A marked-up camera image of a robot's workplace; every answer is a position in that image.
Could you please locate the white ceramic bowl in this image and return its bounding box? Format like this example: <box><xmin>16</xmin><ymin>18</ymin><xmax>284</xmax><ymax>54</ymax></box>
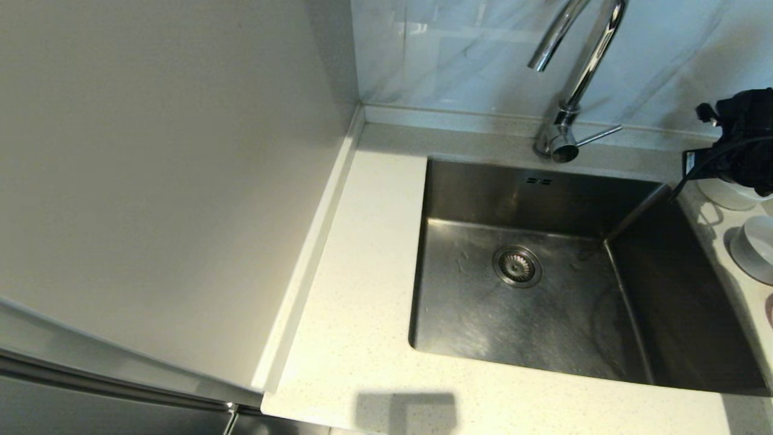
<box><xmin>696</xmin><ymin>175</ymin><xmax>763</xmax><ymax>211</ymax></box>

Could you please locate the grey ceramic bowl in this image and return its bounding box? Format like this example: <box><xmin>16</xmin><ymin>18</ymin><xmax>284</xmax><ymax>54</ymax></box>
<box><xmin>728</xmin><ymin>216</ymin><xmax>773</xmax><ymax>286</ymax></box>

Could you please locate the chrome gooseneck faucet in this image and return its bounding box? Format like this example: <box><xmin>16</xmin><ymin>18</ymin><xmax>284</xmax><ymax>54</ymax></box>
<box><xmin>528</xmin><ymin>0</ymin><xmax>629</xmax><ymax>164</ymax></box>

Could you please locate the stainless steel sink basin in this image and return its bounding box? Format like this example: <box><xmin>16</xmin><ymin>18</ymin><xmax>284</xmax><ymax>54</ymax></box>
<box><xmin>408</xmin><ymin>156</ymin><xmax>771</xmax><ymax>398</ymax></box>

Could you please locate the round metal drain strainer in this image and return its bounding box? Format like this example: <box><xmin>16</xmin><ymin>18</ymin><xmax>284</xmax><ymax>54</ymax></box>
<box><xmin>492</xmin><ymin>244</ymin><xmax>543</xmax><ymax>288</ymax></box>

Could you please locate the grey tall cabinet side panel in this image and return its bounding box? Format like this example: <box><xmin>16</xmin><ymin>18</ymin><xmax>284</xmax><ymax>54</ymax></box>
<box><xmin>0</xmin><ymin>0</ymin><xmax>366</xmax><ymax>393</ymax></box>

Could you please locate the chrome door trim strip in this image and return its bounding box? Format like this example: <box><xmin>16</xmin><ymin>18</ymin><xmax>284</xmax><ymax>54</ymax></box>
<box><xmin>0</xmin><ymin>347</ymin><xmax>239</xmax><ymax>416</ymax></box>

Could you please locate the grey appliance door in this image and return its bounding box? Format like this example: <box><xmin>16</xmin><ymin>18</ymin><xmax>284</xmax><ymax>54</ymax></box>
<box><xmin>0</xmin><ymin>293</ymin><xmax>330</xmax><ymax>435</ymax></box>

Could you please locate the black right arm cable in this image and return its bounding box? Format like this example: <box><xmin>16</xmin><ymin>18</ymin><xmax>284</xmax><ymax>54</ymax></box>
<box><xmin>667</xmin><ymin>137</ymin><xmax>773</xmax><ymax>203</ymax></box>

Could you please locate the chrome door handle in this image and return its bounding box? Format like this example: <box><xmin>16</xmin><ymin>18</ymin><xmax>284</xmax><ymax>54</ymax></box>
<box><xmin>222</xmin><ymin>400</ymin><xmax>242</xmax><ymax>435</ymax></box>

